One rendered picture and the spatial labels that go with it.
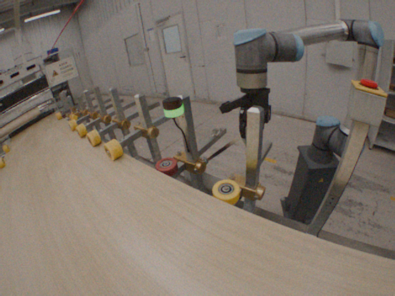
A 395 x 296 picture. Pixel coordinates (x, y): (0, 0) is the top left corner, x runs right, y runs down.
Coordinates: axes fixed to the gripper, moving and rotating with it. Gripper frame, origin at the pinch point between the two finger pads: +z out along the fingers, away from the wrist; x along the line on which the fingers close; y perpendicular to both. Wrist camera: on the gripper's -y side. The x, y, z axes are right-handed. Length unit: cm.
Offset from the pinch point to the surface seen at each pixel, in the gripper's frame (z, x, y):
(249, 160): -0.9, -9.8, 5.5
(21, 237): 5, -80, -42
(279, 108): 83, 257, -43
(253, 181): 6.8, -9.8, 7.2
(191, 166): 9.8, -10.5, -17.9
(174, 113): -14.3, -14.7, -16.6
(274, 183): 95, 84, -2
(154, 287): 5, -51, 5
